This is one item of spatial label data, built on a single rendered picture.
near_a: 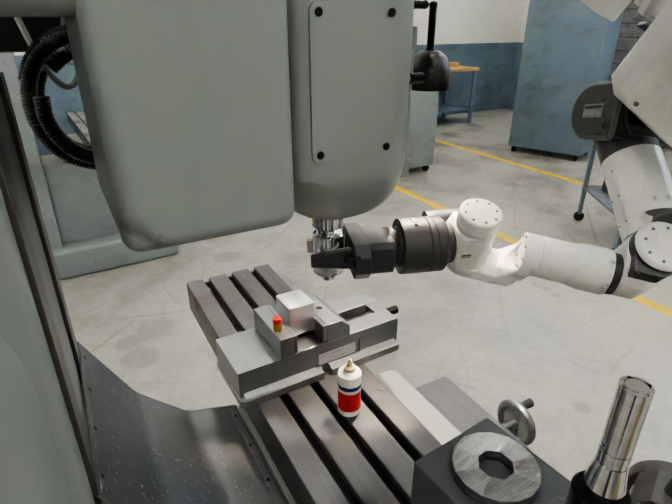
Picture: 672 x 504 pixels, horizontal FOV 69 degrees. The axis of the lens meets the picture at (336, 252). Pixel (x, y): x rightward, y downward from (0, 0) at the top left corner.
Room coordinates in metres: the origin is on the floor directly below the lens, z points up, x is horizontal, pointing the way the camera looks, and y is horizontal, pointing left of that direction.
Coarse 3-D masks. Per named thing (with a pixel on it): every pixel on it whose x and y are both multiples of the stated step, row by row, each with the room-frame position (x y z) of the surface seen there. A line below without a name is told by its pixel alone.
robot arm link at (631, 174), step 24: (648, 144) 0.79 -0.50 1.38; (624, 168) 0.77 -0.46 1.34; (648, 168) 0.75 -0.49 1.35; (624, 192) 0.75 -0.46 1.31; (648, 192) 0.72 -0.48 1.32; (624, 216) 0.73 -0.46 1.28; (648, 216) 0.69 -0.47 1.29; (624, 240) 0.72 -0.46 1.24; (648, 240) 0.64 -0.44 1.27; (648, 264) 0.62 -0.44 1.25
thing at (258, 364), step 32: (256, 320) 0.81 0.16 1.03; (352, 320) 0.84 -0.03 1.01; (384, 320) 0.84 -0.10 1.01; (224, 352) 0.74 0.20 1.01; (256, 352) 0.74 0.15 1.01; (288, 352) 0.72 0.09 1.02; (320, 352) 0.76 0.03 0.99; (352, 352) 0.80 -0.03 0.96; (384, 352) 0.82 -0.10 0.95; (256, 384) 0.69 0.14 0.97; (288, 384) 0.71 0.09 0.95
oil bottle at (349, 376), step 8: (344, 368) 0.66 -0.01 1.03; (352, 368) 0.66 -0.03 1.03; (344, 376) 0.65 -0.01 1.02; (352, 376) 0.65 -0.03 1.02; (360, 376) 0.66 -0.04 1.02; (344, 384) 0.65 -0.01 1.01; (352, 384) 0.65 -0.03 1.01; (360, 384) 0.66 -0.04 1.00; (344, 392) 0.65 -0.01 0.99; (352, 392) 0.65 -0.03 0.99; (360, 392) 0.66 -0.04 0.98; (344, 400) 0.65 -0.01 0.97; (352, 400) 0.65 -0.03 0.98; (360, 400) 0.66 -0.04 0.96; (344, 408) 0.65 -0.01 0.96; (352, 408) 0.65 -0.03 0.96; (360, 408) 0.66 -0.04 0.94; (352, 416) 0.65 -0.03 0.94
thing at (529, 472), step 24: (480, 432) 0.41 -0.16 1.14; (504, 432) 0.43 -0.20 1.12; (432, 456) 0.39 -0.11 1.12; (456, 456) 0.38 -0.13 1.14; (480, 456) 0.38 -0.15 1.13; (504, 456) 0.38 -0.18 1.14; (528, 456) 0.38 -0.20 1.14; (432, 480) 0.36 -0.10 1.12; (456, 480) 0.36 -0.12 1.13; (480, 480) 0.35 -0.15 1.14; (504, 480) 0.35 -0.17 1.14; (528, 480) 0.35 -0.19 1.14; (552, 480) 0.36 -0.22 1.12
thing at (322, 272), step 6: (342, 240) 0.67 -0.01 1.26; (318, 246) 0.66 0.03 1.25; (324, 246) 0.66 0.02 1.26; (330, 246) 0.66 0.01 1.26; (336, 246) 0.66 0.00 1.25; (342, 246) 0.67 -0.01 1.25; (318, 270) 0.66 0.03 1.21; (324, 270) 0.66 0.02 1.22; (330, 270) 0.66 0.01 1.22; (336, 270) 0.66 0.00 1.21; (342, 270) 0.68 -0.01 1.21; (324, 276) 0.66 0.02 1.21; (330, 276) 0.66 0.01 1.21
